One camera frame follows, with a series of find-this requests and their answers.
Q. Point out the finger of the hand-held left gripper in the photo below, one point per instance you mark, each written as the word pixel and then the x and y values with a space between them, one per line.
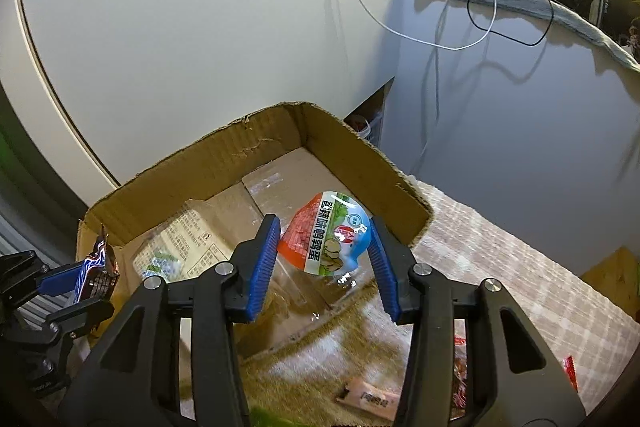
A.
pixel 55 282
pixel 82 314

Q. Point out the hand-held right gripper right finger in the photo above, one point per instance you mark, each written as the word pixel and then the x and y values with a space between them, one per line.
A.
pixel 382 267

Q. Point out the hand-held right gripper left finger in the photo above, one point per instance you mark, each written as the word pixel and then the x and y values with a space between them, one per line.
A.
pixel 262 267

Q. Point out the dark chocolate bar wrapper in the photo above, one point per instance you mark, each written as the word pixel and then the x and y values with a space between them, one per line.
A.
pixel 95 272

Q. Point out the orange blue egg snack packet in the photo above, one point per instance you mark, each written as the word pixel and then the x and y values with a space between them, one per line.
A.
pixel 325 232

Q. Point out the brown cardboard box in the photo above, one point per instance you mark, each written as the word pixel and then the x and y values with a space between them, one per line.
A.
pixel 350 147

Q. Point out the beige printed snack bag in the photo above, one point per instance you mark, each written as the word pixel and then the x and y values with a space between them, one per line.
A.
pixel 195 237

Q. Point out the checked beige tablecloth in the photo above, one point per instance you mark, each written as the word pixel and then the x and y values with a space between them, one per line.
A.
pixel 500 267

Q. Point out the pink sachet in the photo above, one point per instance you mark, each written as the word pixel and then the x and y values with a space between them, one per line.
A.
pixel 370 397

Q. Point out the white basket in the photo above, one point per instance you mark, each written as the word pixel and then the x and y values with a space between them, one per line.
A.
pixel 362 127

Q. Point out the small red packet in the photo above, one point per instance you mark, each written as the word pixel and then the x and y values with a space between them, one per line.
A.
pixel 570 372

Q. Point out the white cabinet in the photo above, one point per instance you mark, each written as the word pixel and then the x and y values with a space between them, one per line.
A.
pixel 200 32

